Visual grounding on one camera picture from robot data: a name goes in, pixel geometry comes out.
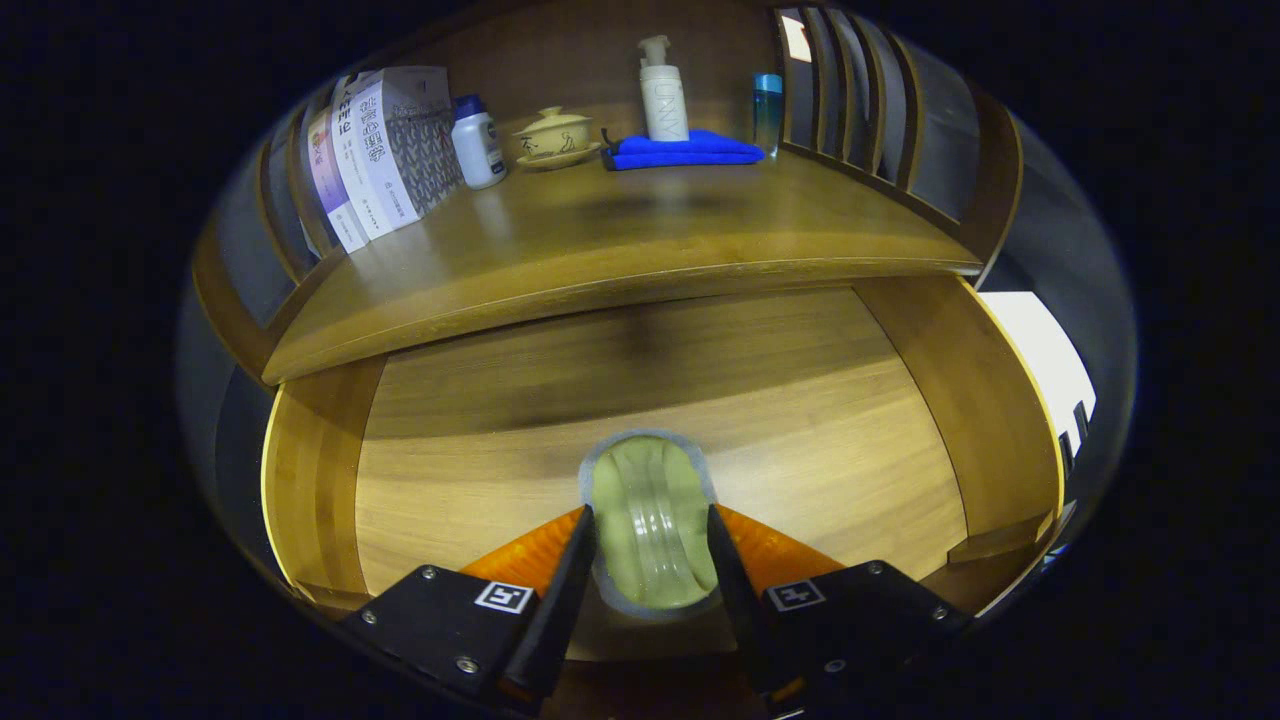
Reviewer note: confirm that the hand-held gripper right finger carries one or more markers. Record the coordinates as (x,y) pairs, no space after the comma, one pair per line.
(740,610)

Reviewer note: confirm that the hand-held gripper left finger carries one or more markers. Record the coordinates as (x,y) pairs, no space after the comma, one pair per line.
(565,600)

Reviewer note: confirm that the green oval dish grey rim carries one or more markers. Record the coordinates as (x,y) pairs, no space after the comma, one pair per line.
(650,520)

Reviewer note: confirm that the wooden drawer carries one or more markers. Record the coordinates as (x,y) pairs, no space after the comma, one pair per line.
(700,400)

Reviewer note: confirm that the wooden countertop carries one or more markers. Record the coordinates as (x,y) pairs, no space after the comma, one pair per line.
(600,240)

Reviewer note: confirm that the wooden cabinet with slatted sides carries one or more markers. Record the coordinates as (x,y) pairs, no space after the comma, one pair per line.
(560,55)

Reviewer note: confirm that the white grey floor unit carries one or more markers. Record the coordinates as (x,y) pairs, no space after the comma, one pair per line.
(1040,360)

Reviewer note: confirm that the blue folded cloth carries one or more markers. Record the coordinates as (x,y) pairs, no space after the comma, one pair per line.
(690,152)

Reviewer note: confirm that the white bottle blue cap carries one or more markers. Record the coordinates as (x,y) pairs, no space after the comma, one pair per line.
(480,145)

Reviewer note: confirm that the yellow lidded teacup with saucer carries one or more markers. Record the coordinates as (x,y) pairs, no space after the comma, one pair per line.
(555,135)

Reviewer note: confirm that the purple book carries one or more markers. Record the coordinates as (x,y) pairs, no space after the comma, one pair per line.
(330,180)

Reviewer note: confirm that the thin white book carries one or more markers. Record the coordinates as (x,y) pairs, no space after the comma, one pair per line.
(355,165)

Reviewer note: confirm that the thick white patterned book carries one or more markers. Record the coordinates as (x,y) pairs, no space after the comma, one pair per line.
(410,140)

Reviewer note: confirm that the clear blue bottle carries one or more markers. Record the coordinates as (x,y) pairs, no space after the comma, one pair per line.
(767,110)

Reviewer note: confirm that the white pump bottle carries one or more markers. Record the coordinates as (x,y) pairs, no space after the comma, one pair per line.
(665,100)

